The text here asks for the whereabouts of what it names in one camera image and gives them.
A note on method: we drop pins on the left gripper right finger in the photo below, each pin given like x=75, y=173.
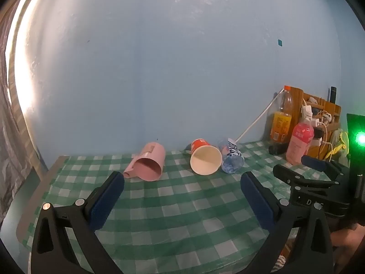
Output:
x=312, y=250

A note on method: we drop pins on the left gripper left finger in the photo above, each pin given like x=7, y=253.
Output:
x=52, y=251

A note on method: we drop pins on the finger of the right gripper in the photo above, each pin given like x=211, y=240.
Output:
x=294, y=179
x=313, y=163

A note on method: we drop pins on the orange white paper cup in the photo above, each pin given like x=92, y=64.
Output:
x=205, y=159

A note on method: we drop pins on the person's right hand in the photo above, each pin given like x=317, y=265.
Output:
x=348, y=240

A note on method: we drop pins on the yellow green cloth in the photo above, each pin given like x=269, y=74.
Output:
x=339, y=146

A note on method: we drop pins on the small black cylinder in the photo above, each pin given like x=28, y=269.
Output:
x=278, y=149

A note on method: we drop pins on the pink drink bottle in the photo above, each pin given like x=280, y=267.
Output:
x=300, y=141

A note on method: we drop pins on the wooden desk organizer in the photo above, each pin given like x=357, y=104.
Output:
x=322, y=134

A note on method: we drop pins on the white power strip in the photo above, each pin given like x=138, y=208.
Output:
x=316, y=119

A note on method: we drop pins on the orange juice bottle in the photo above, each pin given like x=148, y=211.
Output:
x=282, y=117

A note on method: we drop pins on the black device on organizer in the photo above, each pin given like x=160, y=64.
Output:
x=333, y=91

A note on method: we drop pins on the grey curtain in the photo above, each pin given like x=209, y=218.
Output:
x=15, y=163

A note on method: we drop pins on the pink plastic mug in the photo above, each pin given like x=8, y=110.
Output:
x=148, y=164

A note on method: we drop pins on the green checkered tablecloth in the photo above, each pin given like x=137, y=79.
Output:
x=182, y=223

